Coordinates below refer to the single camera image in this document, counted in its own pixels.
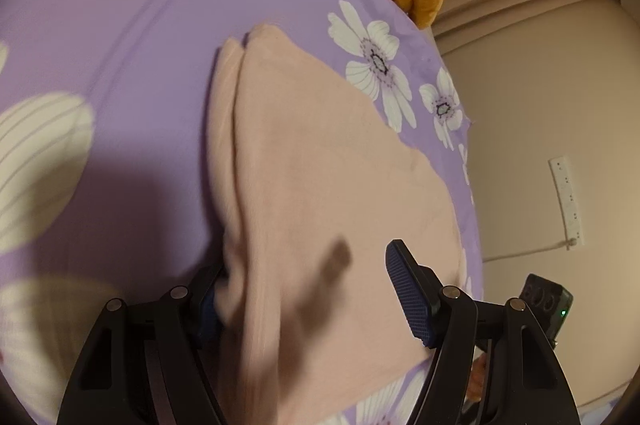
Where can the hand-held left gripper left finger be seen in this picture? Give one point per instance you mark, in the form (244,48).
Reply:
(210,320)

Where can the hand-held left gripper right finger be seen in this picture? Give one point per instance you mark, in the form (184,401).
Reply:
(407,295)

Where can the pink striped long-sleeve shirt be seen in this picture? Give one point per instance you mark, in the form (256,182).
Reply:
(310,165)

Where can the person's right hand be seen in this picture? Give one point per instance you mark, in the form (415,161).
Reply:
(477,377)

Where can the white power strip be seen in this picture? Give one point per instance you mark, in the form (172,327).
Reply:
(567,200)

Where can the purple floral bed sheet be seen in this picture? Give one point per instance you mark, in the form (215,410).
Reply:
(125,30)

